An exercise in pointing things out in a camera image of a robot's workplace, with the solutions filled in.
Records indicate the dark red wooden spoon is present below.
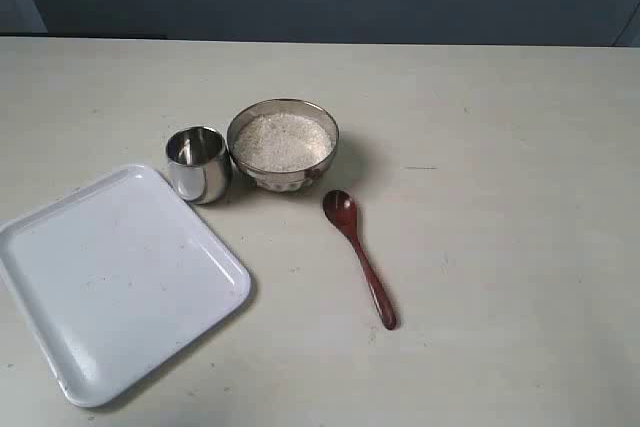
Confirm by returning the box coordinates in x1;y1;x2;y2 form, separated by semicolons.
322;190;398;331

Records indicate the white rectangular plastic tray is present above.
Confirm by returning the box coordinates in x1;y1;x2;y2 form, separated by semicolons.
1;165;251;408

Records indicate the small steel cup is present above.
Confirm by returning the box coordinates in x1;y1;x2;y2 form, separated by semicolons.
165;126;233;205

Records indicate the steel bowl of rice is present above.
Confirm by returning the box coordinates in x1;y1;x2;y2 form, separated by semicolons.
226;99;340;193

